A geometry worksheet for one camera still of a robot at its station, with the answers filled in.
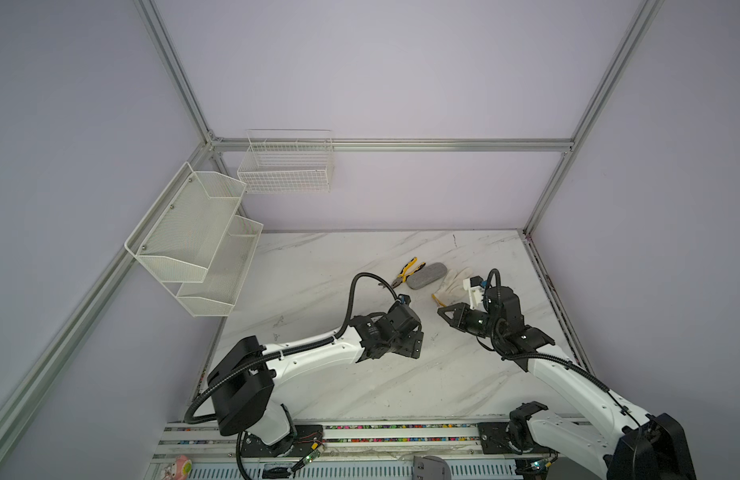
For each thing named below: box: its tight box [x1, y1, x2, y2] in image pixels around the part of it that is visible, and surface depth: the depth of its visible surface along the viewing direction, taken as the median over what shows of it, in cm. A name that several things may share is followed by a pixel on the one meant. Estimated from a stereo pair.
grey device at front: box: [412, 455, 451, 480], surface depth 71 cm
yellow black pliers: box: [391, 257, 426, 289], surface depth 109 cm
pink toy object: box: [163, 455, 193, 480], surface depth 69 cm
